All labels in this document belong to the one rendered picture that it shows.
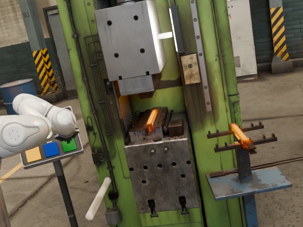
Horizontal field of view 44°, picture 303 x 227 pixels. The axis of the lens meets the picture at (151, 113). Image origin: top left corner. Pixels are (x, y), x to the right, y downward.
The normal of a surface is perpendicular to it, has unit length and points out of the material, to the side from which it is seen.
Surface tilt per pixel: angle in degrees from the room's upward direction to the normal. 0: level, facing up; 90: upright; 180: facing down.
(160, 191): 90
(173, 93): 90
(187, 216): 90
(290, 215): 0
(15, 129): 81
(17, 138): 76
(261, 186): 0
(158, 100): 90
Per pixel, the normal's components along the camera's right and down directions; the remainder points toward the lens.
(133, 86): -0.13, 0.29
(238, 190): -0.18, -0.95
